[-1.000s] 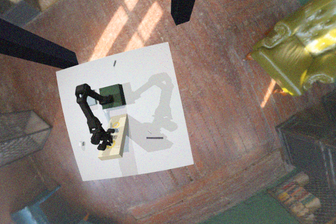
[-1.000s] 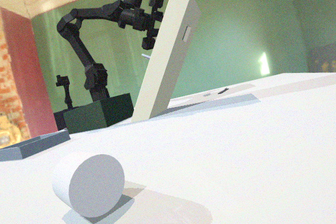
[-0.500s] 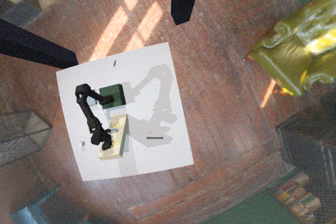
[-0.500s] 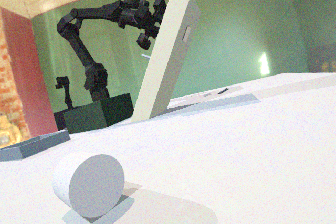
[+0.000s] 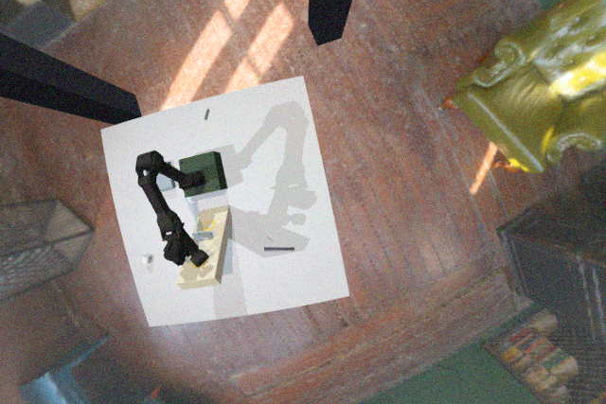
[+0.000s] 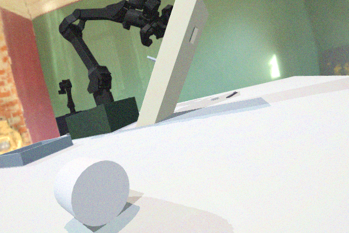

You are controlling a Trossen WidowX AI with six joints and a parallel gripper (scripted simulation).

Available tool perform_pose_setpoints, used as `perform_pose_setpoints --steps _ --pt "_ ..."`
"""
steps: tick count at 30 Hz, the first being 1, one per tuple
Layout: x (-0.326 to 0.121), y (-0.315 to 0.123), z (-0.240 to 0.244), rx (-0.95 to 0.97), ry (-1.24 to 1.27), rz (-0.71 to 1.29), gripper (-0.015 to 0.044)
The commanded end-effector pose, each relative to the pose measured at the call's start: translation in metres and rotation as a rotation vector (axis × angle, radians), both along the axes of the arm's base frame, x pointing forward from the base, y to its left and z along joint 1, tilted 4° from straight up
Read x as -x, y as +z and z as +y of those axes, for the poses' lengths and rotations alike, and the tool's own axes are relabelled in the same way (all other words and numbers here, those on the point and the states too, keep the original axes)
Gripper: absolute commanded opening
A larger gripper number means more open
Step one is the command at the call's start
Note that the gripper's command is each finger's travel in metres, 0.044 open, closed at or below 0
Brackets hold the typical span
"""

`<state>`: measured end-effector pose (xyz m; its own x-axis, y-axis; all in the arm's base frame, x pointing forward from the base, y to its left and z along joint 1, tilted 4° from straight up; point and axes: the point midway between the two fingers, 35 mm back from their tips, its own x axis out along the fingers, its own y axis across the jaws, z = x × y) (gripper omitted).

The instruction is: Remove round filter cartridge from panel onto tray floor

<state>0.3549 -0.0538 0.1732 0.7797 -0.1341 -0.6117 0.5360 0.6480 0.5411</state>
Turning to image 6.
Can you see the white cylinder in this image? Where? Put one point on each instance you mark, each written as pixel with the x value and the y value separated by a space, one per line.
pixel 94 191

